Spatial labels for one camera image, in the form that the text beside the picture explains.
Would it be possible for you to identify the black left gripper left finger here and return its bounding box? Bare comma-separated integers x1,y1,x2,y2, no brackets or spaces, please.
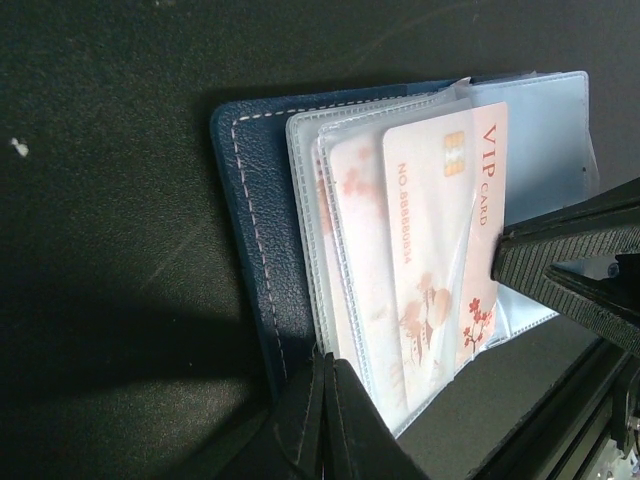
179,353,325,479

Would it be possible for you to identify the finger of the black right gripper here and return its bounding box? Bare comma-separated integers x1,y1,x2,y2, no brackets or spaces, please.
491,178,639,356

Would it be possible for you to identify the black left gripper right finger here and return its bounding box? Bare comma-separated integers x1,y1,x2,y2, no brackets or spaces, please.
324,355,427,479

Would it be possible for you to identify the white pink VIP card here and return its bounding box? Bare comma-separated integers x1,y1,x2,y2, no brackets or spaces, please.
382,100,508,411

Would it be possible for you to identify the navy blue card holder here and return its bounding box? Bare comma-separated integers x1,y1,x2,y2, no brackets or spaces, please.
210,71,597,435

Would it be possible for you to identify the pink blossom card in sleeve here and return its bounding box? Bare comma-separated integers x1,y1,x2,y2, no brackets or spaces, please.
314,134,401,371

